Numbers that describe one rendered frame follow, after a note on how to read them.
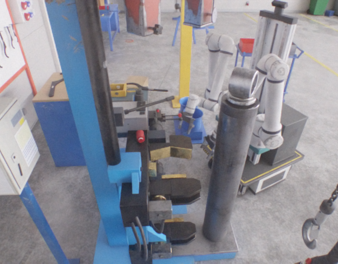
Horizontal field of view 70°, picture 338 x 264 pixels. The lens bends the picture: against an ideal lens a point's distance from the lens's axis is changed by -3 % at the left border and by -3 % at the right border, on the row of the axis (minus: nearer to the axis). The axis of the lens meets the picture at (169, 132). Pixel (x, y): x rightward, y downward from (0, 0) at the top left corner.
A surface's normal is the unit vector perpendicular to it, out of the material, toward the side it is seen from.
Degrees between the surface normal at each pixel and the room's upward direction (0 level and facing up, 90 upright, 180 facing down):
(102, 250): 0
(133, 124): 90
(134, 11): 90
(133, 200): 0
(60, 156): 90
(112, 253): 0
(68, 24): 90
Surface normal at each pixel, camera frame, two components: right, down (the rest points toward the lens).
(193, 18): -0.66, 0.44
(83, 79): 0.07, 0.59
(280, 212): 0.00, -0.81
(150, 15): 0.75, 0.39
